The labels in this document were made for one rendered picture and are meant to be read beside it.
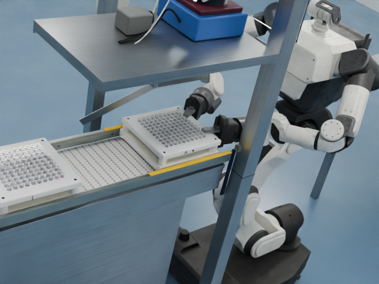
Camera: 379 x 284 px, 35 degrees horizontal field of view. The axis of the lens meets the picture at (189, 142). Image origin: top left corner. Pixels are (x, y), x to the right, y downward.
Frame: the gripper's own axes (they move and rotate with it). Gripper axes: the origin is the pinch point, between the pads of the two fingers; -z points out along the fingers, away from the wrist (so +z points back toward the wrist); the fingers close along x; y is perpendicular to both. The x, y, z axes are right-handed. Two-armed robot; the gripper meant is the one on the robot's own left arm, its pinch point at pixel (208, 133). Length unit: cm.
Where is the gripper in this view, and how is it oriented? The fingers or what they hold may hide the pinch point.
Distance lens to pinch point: 209.3
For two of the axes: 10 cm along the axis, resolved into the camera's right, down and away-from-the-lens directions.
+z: 8.5, -1.0, 5.2
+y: -4.8, -5.4, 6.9
